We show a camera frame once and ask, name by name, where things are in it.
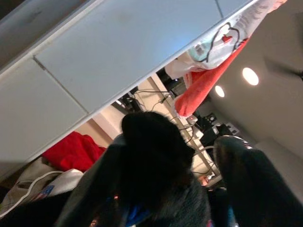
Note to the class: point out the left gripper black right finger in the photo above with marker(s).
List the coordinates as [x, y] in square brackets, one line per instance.
[258, 189]

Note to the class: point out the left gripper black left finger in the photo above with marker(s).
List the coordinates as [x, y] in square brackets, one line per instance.
[90, 184]

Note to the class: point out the black fluffy garment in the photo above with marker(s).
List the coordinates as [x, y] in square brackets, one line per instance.
[154, 151]

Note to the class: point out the white garment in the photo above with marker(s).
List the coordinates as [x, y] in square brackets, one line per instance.
[59, 184]

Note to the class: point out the red garment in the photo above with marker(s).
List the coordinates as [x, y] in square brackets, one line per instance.
[75, 151]

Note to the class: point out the round ceiling light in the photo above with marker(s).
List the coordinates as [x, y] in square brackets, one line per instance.
[219, 91]
[250, 76]

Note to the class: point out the coral pink towel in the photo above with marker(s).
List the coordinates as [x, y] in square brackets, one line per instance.
[203, 87]

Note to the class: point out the white cabinet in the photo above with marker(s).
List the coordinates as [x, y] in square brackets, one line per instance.
[94, 59]

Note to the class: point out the white cartoon print cloth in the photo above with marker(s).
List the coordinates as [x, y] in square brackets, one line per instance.
[220, 42]

